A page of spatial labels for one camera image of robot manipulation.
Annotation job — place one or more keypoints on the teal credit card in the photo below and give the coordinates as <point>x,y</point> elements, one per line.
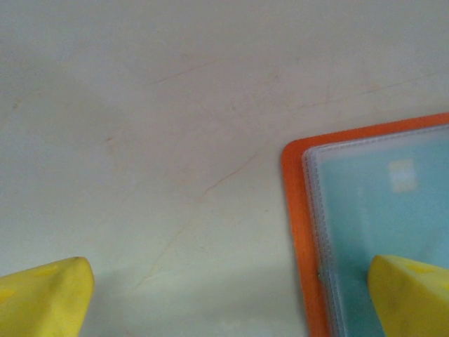
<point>368,224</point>

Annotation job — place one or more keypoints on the orange card holder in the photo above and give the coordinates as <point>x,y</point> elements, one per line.
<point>294,210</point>

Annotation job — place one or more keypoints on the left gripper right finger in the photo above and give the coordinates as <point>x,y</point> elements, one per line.
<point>414,302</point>

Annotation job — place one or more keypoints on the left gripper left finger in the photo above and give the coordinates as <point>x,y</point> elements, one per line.
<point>42,302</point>

